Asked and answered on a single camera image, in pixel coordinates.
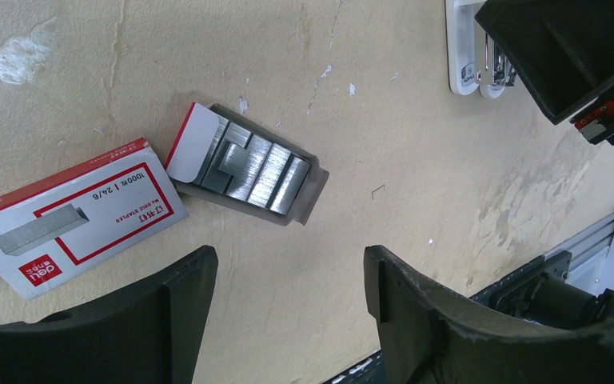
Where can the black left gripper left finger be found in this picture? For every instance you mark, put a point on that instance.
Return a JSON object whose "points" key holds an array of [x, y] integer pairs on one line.
{"points": [[147, 332]]}

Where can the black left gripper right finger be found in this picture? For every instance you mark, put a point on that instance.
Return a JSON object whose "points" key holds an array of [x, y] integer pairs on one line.
{"points": [[471, 339]]}

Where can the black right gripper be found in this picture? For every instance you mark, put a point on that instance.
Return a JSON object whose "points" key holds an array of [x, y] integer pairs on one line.
{"points": [[563, 52]]}

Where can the white stapler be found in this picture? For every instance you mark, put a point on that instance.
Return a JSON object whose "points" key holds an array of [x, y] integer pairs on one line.
{"points": [[475, 61]]}

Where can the red white staple box sleeve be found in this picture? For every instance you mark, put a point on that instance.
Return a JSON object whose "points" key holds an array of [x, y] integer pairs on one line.
{"points": [[61, 226]]}

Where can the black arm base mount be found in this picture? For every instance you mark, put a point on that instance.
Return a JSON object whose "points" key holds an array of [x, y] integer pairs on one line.
{"points": [[508, 318]]}

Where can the aluminium rail frame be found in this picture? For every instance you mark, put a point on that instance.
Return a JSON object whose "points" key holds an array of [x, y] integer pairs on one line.
{"points": [[587, 243]]}

